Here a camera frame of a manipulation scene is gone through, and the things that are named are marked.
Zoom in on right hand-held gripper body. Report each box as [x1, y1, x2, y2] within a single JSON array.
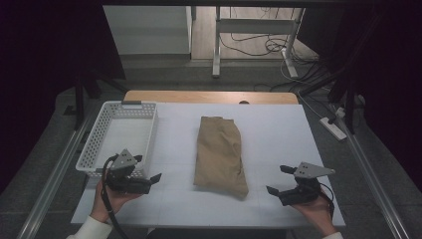
[[280, 161, 336, 207]]

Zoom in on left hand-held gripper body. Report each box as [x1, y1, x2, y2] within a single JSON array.
[[105, 148, 152, 195]]

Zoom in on white perforated plastic basket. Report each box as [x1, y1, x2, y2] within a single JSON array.
[[75, 100, 159, 178]]

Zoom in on tan pants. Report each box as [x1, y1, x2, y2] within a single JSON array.
[[193, 116, 250, 199]]

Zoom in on person's right hand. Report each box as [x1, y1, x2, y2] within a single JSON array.
[[292, 188, 334, 237]]

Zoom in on person's left hand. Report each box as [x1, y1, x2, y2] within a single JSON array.
[[90, 180, 143, 223]]

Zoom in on white table cover board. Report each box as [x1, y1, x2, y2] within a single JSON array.
[[70, 102, 346, 230]]

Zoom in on white power strip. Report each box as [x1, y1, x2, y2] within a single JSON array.
[[318, 117, 347, 141]]

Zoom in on black stand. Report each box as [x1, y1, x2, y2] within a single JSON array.
[[74, 66, 128, 130], [298, 13, 382, 135]]

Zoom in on wooden table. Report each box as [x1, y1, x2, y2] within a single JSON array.
[[122, 90, 300, 106]]

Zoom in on white cabinet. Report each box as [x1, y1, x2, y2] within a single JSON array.
[[103, 4, 193, 56]]

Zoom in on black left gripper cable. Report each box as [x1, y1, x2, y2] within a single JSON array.
[[101, 153, 130, 239]]

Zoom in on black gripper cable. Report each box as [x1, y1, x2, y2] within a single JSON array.
[[101, 153, 130, 239], [319, 182, 335, 220]]

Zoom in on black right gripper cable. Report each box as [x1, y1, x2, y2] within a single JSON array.
[[319, 182, 335, 220]]

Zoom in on metal rail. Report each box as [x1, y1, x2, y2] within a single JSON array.
[[331, 106, 411, 239], [16, 109, 101, 239]]

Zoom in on bundle of floor cables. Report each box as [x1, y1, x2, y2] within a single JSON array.
[[218, 6, 332, 94]]

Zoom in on white metal desk frame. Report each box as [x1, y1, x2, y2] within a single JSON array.
[[212, 6, 307, 80]]

